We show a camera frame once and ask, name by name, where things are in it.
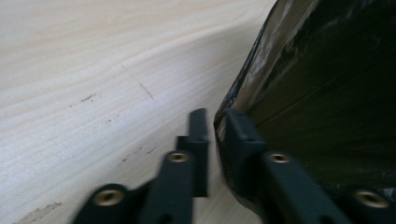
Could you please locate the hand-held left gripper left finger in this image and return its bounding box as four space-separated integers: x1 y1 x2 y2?
176 107 210 198

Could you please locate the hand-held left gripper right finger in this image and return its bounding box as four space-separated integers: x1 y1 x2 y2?
223 108 268 200

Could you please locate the black plastic garbage bag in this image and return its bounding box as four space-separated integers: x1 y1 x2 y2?
213 0 396 224

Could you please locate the green plastic trash bin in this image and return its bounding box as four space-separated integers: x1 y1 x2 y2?
248 46 396 194

